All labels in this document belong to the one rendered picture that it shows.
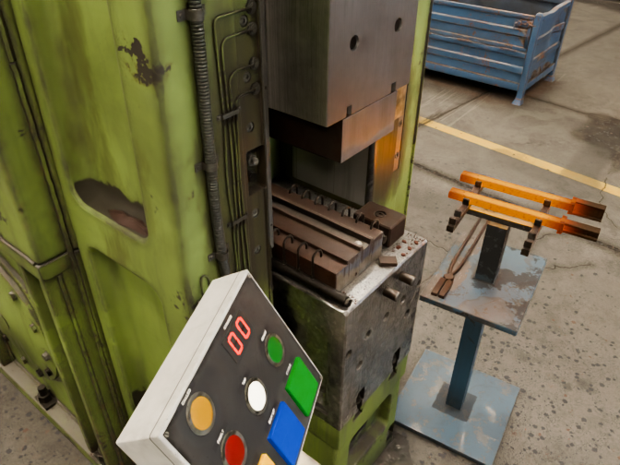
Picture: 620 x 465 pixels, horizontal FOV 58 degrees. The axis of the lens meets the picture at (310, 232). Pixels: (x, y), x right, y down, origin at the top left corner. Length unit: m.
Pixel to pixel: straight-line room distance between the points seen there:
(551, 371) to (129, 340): 1.71
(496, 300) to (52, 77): 1.34
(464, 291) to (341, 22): 1.04
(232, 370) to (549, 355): 1.94
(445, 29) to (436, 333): 3.18
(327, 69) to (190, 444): 0.64
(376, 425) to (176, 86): 1.43
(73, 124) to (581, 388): 2.10
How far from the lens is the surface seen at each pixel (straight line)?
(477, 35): 5.06
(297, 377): 1.01
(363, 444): 2.00
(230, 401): 0.87
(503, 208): 1.72
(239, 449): 0.87
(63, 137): 1.32
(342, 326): 1.33
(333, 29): 1.00
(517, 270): 1.94
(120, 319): 1.63
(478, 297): 1.80
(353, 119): 1.13
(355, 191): 1.63
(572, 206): 1.80
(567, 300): 2.96
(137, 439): 0.79
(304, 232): 1.41
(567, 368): 2.63
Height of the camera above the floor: 1.81
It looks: 36 degrees down
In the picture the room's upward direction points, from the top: straight up
